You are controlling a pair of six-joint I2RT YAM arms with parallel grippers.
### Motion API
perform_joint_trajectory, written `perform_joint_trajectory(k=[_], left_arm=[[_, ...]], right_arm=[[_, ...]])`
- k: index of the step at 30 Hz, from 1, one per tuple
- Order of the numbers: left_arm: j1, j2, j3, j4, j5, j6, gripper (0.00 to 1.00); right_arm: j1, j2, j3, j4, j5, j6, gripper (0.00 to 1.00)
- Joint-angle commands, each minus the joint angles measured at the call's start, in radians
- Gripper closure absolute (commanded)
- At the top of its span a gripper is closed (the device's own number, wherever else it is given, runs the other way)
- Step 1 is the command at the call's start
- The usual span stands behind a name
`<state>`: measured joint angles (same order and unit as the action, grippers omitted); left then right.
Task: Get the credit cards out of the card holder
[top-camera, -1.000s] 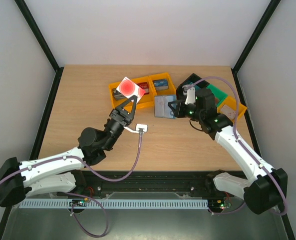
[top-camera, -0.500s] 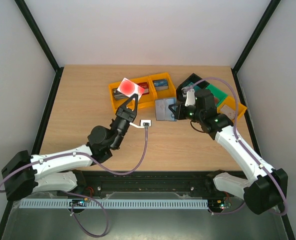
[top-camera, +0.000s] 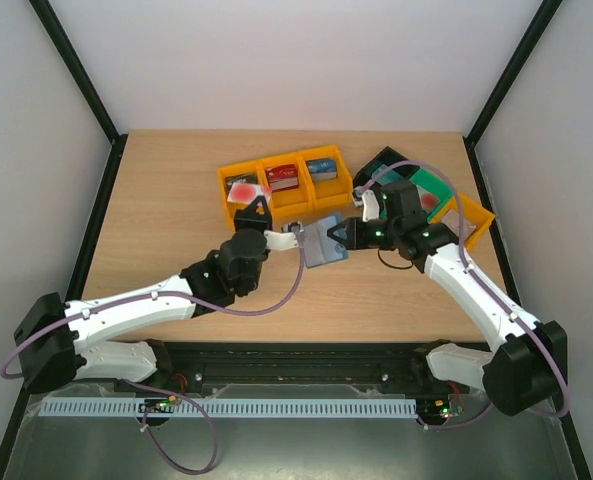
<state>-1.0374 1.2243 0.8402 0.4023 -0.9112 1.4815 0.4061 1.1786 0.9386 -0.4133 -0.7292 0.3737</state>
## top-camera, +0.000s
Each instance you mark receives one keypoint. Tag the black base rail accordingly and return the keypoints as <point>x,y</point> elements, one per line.
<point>398,368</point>

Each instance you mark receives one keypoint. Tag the yellow bin left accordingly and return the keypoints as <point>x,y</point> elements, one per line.
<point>234,169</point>

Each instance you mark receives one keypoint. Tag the black card stack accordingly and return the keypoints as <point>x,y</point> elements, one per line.
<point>242,178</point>

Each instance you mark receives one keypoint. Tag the white slotted cable duct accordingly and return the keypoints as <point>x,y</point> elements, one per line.
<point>219,408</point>

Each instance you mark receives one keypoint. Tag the black left frame post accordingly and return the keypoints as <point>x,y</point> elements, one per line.
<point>58,36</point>

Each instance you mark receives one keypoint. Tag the blue card holder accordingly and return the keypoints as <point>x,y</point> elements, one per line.
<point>319,248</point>

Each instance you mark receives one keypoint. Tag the black corner frame post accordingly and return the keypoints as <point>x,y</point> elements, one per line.
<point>521,54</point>

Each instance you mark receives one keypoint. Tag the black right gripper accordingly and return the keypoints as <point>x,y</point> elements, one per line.
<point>358,233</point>

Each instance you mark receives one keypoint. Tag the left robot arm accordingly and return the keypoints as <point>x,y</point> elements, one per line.
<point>47,335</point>

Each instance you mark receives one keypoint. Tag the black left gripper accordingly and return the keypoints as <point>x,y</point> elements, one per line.
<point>246,219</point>

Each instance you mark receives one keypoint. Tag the blue card stack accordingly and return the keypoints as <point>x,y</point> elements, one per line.
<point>322,169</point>

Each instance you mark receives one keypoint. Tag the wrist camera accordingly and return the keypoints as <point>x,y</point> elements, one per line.
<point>367,201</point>
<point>289,237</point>

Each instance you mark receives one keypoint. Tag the red circle credit card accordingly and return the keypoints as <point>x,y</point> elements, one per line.
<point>243,193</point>

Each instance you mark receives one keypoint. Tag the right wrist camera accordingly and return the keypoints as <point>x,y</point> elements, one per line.
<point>367,201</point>

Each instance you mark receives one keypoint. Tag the teal card stack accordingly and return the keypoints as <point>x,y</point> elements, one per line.
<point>382,172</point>

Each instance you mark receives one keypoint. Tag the red circle card stack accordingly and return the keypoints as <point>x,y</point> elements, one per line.
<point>429,202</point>

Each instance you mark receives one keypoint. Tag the black plastic bin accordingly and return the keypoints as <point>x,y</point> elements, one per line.
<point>385,158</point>

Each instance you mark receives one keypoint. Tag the green plastic bin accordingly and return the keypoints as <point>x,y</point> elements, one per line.
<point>426,181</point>

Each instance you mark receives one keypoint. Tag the yellow bin right group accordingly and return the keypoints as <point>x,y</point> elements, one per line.
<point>475,213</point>

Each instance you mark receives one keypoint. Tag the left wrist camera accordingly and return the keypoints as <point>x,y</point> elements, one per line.
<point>289,237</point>

